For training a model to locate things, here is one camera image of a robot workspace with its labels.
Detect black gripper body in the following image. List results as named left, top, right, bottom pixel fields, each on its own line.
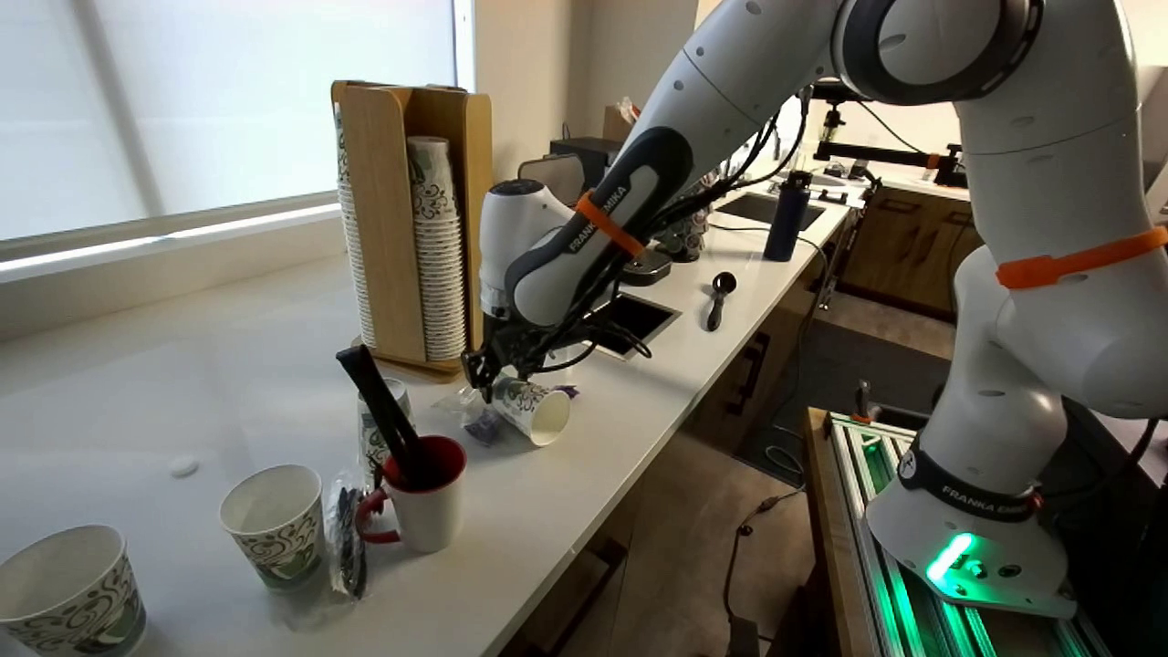
left=465, top=312, right=590, bottom=390

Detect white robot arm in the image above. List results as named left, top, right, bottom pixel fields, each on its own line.
left=465, top=0, right=1168, bottom=618

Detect black coffee grinder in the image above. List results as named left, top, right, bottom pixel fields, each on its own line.
left=620, top=244, right=672, bottom=286

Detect stacked patterned paper cups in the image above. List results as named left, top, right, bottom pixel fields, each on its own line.
left=408, top=134, right=465, bottom=365

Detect black coffee scoop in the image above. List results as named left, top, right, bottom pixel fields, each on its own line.
left=704, top=270, right=738, bottom=334

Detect wooden cup dispenser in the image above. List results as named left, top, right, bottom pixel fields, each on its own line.
left=333, top=79, right=491, bottom=378

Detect middle patterned paper cup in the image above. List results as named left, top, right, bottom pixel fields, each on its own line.
left=219, top=465, right=325, bottom=588

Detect front left paper cup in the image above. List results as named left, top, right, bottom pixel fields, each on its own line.
left=0, top=525, right=145, bottom=657

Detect clear plastic bag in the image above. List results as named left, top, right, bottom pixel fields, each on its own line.
left=461, top=381, right=518, bottom=444

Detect black utensil in mug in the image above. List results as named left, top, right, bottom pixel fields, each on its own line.
left=335, top=345, right=439, bottom=487

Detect red and white mug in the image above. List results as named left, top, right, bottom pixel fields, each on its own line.
left=383, top=434, right=467, bottom=552

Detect patterned jar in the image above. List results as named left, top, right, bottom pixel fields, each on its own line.
left=662, top=208, right=707, bottom=264

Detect scissors in plastic wrap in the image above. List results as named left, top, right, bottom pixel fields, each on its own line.
left=327, top=487, right=401, bottom=598

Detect black bottle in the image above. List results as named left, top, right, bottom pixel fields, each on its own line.
left=764, top=173, right=809, bottom=264

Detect white bottle cap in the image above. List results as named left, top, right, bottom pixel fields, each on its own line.
left=167, top=458, right=201, bottom=479

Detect wooden cabinet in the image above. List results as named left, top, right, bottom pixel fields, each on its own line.
left=841, top=187, right=981, bottom=323

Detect green lit robot base rail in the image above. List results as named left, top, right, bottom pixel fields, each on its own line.
left=804, top=409, right=1111, bottom=657

